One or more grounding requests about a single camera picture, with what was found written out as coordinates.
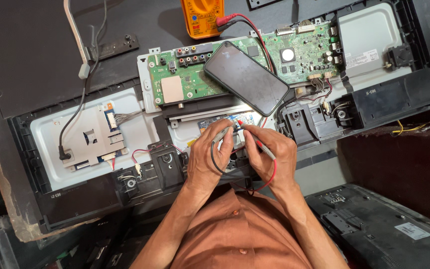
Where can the black television speaker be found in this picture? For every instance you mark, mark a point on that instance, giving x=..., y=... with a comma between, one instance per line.
x=167, y=164
x=312, y=119

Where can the person's right hand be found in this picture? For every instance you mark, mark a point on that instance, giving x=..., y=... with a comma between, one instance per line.
x=276, y=164

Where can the black smartphone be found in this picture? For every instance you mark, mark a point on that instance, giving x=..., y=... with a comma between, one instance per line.
x=246, y=78

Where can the small black plastic piece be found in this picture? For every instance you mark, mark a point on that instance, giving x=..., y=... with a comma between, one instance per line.
x=261, y=3

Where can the black plastic mounting block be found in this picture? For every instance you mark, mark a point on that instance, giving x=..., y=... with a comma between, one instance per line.
x=400, y=56

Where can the yellow digital multimeter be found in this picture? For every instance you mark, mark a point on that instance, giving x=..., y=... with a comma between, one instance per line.
x=201, y=18

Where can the black metal bracket plate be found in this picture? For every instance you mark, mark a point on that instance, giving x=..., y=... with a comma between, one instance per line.
x=122, y=46

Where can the small blue circuit board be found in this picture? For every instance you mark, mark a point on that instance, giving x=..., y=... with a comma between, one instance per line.
x=208, y=125

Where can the red multimeter test probe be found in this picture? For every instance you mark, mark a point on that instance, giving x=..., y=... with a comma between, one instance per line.
x=264, y=148

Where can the person's left hand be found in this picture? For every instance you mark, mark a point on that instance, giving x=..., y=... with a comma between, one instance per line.
x=205, y=160

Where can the metal power board shield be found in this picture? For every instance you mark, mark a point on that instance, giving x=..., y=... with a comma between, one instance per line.
x=88, y=151

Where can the green main circuit board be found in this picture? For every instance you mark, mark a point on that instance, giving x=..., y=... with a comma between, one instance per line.
x=312, y=56

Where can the black television back cover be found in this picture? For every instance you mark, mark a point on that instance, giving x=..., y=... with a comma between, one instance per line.
x=371, y=228

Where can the brown shirt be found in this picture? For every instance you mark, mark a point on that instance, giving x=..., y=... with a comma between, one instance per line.
x=241, y=235

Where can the open television rear chassis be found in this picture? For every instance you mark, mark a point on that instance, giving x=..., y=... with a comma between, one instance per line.
x=50, y=149

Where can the heap of black electronics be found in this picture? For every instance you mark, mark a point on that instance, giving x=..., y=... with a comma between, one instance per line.
x=69, y=246

